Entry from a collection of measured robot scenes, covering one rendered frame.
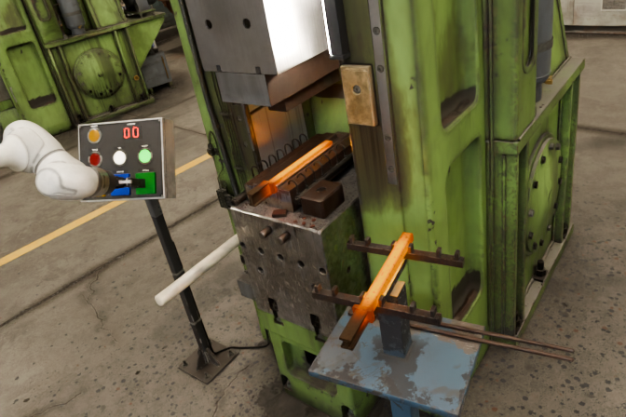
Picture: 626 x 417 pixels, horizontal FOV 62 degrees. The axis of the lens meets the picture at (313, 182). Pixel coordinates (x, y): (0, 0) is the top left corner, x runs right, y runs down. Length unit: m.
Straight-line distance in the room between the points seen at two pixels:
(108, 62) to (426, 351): 5.44
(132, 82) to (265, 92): 5.06
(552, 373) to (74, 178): 1.86
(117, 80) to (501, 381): 5.27
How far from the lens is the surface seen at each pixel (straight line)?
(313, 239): 1.57
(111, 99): 6.50
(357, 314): 1.19
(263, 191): 1.64
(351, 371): 1.45
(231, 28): 1.52
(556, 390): 2.32
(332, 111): 2.03
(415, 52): 1.37
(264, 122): 1.88
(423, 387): 1.41
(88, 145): 2.04
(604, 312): 2.67
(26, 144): 1.60
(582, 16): 6.70
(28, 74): 6.36
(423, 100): 1.41
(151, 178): 1.88
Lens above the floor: 1.75
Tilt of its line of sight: 28 degrees down
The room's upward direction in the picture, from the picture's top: 11 degrees counter-clockwise
